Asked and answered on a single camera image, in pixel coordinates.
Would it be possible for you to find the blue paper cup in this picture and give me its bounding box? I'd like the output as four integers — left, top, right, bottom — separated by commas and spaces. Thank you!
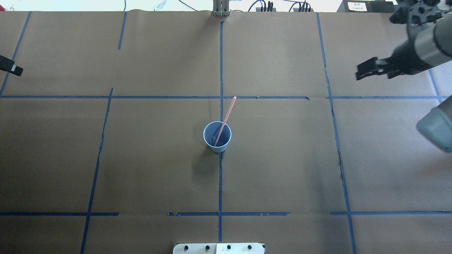
202, 121, 232, 153

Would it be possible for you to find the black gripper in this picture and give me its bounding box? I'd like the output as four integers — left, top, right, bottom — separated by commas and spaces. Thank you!
356, 42, 424, 81

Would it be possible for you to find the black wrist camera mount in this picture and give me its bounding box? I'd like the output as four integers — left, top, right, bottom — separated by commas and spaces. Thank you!
389, 0, 451, 28

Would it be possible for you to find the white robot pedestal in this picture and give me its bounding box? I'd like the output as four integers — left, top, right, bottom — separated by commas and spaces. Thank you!
172, 242, 266, 254

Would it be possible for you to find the black box with label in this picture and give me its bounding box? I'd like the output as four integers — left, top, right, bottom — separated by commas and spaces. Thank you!
336, 0, 396, 13

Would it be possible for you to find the aluminium frame post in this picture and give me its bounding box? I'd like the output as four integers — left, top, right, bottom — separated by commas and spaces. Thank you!
213, 0, 231, 17

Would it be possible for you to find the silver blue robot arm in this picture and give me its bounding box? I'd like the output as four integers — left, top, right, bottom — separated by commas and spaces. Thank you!
355, 14, 452, 153

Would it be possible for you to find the brown paper table cover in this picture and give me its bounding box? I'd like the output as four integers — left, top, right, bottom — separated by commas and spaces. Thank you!
1, 10, 451, 254

